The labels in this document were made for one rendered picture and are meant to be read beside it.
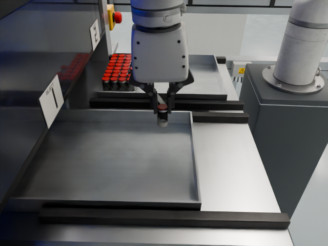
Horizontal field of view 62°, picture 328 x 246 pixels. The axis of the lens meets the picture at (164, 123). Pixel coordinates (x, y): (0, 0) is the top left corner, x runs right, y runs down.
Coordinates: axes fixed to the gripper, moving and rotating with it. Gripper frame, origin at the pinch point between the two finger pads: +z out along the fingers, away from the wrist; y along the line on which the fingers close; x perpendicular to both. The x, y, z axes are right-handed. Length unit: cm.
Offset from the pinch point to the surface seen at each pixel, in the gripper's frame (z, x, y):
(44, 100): -6.2, 8.7, 18.8
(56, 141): 9.3, 0.7, 23.8
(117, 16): -2, -52, 17
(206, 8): 13, -118, -21
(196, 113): 9.1, -8.4, -7.7
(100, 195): 9.9, 15.1, 11.1
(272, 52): 106, -268, -121
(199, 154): 11.1, 3.6, -7.6
